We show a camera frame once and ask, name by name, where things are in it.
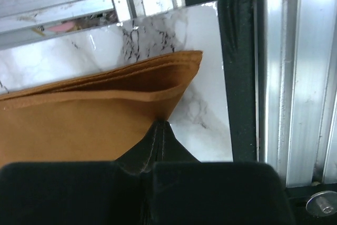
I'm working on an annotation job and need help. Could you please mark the brown cloth napkin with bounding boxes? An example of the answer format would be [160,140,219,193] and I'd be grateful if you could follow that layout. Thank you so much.
[1,51,202,165]

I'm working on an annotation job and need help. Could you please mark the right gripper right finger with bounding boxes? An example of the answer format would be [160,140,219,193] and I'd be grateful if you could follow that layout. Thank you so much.
[142,122,295,224]

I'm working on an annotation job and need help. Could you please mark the aluminium frame rail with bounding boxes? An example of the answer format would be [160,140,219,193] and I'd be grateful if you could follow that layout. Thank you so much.
[253,0,336,188]

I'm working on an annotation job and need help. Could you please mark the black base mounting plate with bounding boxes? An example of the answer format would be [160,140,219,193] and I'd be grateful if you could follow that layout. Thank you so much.
[186,0,336,224]

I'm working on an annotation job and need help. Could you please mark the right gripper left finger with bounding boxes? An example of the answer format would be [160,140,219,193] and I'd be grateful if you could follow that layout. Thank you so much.
[1,122,161,224]

